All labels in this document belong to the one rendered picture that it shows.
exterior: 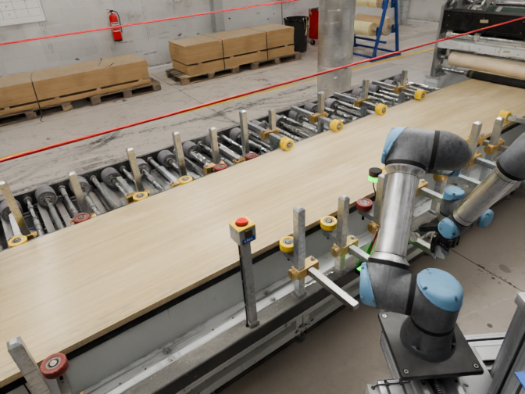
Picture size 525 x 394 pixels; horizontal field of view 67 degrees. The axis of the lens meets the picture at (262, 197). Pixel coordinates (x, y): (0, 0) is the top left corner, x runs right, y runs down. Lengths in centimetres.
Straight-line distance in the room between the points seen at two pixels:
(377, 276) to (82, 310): 111
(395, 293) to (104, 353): 113
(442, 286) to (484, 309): 185
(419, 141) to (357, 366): 158
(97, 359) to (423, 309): 120
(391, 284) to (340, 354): 143
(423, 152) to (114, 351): 134
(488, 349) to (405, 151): 67
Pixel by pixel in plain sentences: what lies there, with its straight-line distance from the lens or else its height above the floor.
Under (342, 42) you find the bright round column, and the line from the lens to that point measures 560.
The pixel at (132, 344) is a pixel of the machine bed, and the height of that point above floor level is 72.
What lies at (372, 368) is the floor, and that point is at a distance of 249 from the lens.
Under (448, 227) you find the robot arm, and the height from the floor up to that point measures 115.
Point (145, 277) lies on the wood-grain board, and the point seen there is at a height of 90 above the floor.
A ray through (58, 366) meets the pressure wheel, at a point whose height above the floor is 91.
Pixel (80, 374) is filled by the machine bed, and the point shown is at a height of 71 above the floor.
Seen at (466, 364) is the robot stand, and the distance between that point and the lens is 129.
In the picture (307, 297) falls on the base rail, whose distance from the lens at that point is 183.
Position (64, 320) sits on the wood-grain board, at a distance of 170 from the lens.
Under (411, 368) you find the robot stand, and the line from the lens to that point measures 124.
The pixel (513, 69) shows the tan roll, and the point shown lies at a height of 105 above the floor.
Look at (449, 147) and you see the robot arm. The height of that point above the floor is 153.
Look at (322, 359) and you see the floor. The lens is 249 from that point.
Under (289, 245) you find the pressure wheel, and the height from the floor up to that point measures 91.
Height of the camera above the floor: 203
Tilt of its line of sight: 32 degrees down
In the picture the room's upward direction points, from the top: 4 degrees counter-clockwise
